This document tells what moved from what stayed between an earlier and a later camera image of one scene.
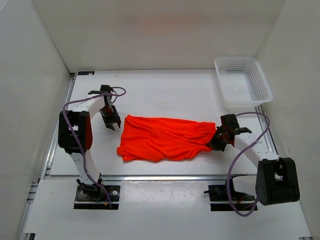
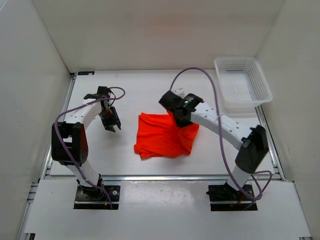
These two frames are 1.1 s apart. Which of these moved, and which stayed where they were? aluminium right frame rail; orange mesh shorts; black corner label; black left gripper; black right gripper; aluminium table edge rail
Moved: black right gripper; orange mesh shorts
Stayed: black corner label; aluminium table edge rail; aluminium right frame rail; black left gripper
